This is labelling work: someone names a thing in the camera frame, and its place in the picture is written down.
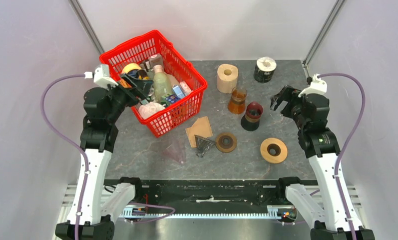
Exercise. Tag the brown paper coffee filter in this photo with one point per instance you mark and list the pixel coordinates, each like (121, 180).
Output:
(201, 128)

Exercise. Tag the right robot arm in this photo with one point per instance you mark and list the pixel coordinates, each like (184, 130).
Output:
(336, 218)

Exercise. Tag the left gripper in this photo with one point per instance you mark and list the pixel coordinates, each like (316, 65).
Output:
(142, 84)

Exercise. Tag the amber glass carafe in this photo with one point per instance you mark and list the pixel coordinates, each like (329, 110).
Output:
(236, 104)

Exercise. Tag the red plastic basket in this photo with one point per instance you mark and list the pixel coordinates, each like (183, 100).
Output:
(138, 49)

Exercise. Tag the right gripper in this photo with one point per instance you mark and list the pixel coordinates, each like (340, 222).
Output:
(288, 93)

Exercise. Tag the black wrapped paper roll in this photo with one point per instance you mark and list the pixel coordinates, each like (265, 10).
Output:
(264, 69)

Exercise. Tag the dark wooden ring holder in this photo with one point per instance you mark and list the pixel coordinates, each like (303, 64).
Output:
(226, 142)

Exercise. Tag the beige paper towel roll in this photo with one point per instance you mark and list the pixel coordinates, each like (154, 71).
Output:
(227, 76)

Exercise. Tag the green bottle pink cap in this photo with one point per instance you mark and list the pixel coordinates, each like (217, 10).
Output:
(161, 83)

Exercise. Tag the pink cloth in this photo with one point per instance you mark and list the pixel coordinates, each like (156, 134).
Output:
(150, 109)

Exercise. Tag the dark glass fluted dripper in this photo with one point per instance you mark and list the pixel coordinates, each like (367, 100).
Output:
(203, 144)

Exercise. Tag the light wooden ring holder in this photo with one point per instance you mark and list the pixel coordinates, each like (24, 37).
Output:
(273, 150)

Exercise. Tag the blue small box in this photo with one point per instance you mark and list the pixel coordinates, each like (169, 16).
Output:
(169, 99)

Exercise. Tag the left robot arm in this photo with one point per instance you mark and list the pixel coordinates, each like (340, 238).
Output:
(90, 218)

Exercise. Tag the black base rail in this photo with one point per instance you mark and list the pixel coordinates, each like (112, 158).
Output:
(211, 196)

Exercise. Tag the clear pink plastic cone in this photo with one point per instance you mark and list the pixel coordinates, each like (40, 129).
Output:
(176, 152)

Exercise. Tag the yellow tape roll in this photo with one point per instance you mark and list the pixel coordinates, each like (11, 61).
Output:
(131, 69)

